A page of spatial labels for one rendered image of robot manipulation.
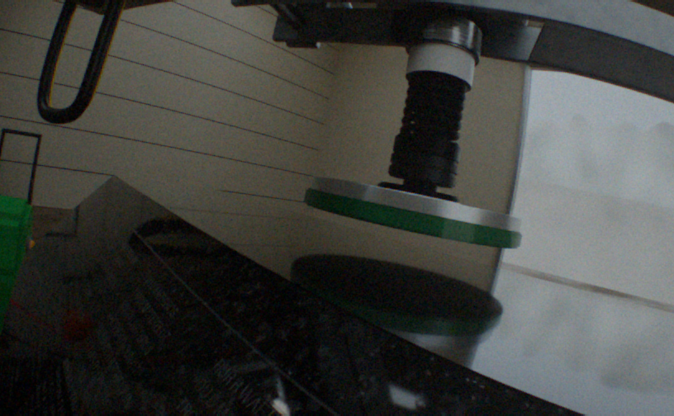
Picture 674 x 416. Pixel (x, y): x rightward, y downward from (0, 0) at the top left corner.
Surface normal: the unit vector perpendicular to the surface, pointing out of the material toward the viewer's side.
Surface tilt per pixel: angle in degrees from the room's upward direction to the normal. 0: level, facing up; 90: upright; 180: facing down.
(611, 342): 0
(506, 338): 0
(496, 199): 90
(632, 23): 90
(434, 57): 90
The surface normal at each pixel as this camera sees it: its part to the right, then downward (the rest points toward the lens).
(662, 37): -0.29, 0.00
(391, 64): -0.64, -0.09
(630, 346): 0.20, -0.98
